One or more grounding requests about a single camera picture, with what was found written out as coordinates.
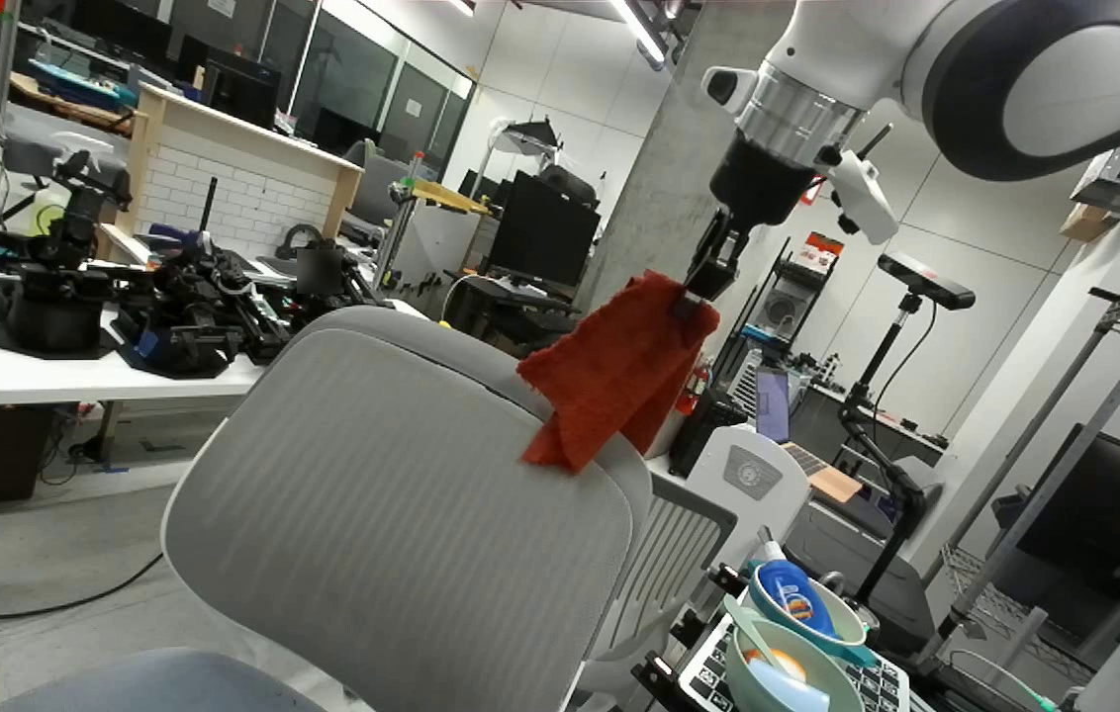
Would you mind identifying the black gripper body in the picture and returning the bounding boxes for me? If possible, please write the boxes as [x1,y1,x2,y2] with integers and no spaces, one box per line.
[693,133,812,270]

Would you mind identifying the orange-red cloth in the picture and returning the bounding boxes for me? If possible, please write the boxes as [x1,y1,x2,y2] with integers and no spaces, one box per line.
[517,274,720,474]

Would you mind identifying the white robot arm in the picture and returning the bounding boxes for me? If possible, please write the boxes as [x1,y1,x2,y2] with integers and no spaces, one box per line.
[683,0,1120,299]

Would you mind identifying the grey fabric office chair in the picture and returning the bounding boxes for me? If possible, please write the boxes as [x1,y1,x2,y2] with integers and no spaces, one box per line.
[0,304,655,712]

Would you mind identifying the far teal bowl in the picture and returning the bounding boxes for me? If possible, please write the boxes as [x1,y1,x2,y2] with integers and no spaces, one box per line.
[749,559,866,654]

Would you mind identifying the checkerboard marker tray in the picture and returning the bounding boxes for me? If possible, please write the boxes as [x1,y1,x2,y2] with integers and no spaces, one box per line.
[679,617,911,712]

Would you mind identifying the near teal-rimmed bowl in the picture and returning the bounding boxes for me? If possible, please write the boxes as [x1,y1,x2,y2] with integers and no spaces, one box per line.
[724,606,861,712]

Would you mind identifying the white brick-pattern panel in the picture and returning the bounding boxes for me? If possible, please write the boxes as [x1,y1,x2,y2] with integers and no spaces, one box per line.
[125,85,362,257]

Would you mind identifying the black camera tripod stand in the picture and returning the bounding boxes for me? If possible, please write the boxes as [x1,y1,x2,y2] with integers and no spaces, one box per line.
[832,250,981,609]

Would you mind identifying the black camera rig pile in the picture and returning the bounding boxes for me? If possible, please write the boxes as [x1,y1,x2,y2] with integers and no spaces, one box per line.
[0,151,375,378]

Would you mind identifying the black floor cable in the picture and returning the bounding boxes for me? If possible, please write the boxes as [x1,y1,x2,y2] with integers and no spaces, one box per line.
[0,549,171,623]

